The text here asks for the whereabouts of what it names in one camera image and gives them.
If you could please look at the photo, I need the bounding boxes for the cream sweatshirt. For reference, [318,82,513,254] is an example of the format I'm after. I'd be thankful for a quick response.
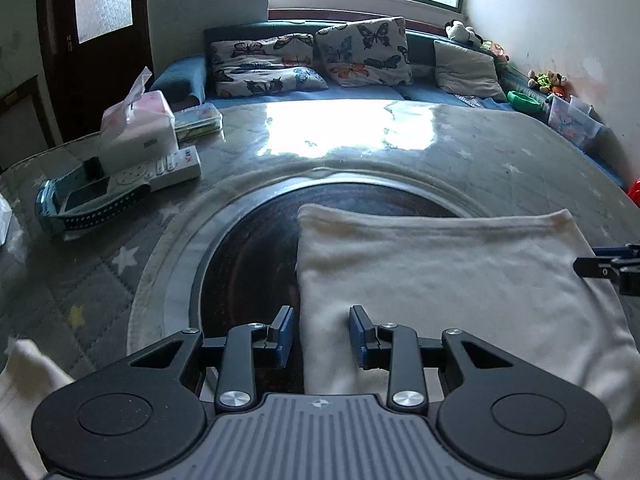
[1,204,639,479]

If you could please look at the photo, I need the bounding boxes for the red plastic stool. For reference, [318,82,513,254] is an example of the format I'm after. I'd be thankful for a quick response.
[627,179,640,207]

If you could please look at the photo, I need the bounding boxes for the pink white tissue box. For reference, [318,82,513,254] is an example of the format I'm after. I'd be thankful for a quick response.
[98,67,178,174]

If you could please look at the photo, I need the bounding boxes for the panda plush toy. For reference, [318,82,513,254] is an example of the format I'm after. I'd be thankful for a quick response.
[444,20,483,48]

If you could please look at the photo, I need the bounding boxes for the lying butterfly pillow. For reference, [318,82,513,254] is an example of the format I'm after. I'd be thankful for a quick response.
[209,32,329,99]

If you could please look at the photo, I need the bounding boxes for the upright butterfly pillow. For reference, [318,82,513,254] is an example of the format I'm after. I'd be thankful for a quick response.
[314,16,413,88]

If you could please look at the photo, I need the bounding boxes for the green plastic bowl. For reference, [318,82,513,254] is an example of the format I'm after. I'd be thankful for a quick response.
[506,90,542,116]

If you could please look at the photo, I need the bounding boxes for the pink green plush toy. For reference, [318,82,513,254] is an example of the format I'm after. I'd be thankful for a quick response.
[480,40,510,63]

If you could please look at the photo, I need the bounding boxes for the soft tissue pack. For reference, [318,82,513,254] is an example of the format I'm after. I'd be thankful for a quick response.
[0,195,13,246]

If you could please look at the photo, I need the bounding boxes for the blue sofa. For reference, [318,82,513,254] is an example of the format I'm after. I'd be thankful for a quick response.
[152,18,624,185]

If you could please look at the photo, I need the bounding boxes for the green transparent flat case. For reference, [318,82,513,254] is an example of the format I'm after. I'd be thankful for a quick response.
[175,103,222,142]

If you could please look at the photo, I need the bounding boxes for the dark wooden door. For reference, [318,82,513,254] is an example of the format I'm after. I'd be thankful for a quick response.
[36,0,153,142]

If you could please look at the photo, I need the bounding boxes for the colourful plush toys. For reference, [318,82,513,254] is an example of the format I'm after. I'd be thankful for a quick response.
[527,70,566,99]

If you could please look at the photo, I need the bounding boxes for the clear plastic storage box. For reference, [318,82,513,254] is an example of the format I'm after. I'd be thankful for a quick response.
[548,96,604,152]

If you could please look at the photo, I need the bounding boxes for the grey plain cushion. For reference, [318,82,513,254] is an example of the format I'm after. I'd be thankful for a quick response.
[434,40,506,102]

